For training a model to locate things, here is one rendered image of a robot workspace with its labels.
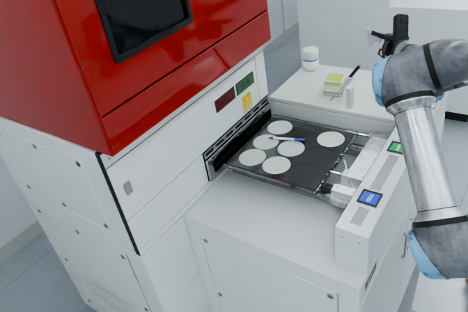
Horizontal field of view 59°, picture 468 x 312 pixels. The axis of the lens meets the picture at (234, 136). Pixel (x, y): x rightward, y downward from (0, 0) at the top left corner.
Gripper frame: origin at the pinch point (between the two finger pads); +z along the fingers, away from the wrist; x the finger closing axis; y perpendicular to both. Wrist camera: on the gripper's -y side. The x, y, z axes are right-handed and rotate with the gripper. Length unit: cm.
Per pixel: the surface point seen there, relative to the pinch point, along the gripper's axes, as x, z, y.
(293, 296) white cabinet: -32, -63, 73
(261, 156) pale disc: -42, -24, 46
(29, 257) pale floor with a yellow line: -153, 45, 171
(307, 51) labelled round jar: -19.5, 24.2, 18.1
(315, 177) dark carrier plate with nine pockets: -26, -40, 43
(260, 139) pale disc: -41, -13, 45
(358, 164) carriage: -10, -35, 39
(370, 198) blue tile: -18, -61, 35
